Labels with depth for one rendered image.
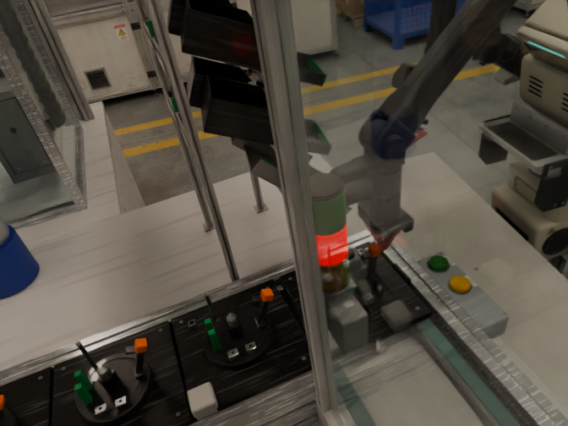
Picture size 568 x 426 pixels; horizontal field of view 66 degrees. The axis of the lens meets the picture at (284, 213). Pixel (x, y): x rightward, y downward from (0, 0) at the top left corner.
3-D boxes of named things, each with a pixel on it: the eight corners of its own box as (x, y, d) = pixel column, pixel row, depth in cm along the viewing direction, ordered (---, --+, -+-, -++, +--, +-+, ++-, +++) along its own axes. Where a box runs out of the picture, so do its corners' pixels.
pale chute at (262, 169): (327, 192, 120) (337, 180, 118) (341, 221, 109) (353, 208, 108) (243, 144, 106) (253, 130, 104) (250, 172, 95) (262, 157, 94)
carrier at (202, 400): (274, 284, 101) (265, 245, 93) (319, 368, 83) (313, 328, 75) (172, 324, 96) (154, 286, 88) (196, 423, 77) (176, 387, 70)
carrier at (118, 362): (171, 325, 95) (152, 287, 88) (194, 425, 77) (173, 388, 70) (57, 370, 90) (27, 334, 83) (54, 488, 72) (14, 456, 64)
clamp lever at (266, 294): (263, 315, 88) (270, 287, 84) (266, 323, 87) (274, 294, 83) (246, 318, 87) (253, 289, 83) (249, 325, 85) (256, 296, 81)
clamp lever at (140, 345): (144, 364, 83) (146, 336, 79) (144, 373, 82) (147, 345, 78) (123, 368, 81) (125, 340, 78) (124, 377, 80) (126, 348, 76)
